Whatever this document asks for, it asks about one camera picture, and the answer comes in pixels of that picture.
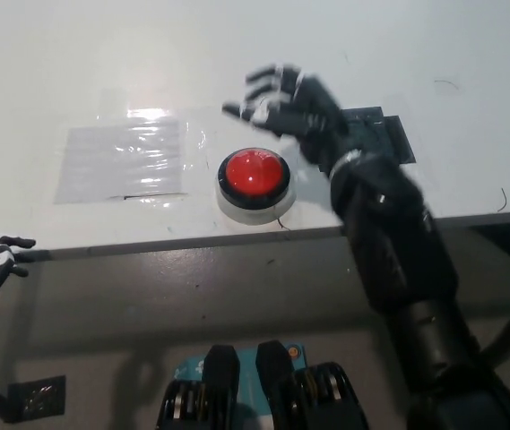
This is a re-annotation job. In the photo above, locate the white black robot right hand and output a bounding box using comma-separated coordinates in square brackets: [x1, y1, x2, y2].
[220, 63, 350, 175]

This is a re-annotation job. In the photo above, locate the red dome push button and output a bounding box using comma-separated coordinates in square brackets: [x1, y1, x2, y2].
[213, 148, 296, 225]

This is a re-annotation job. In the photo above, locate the black tape square patch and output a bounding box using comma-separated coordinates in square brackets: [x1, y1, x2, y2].
[341, 106, 416, 165]

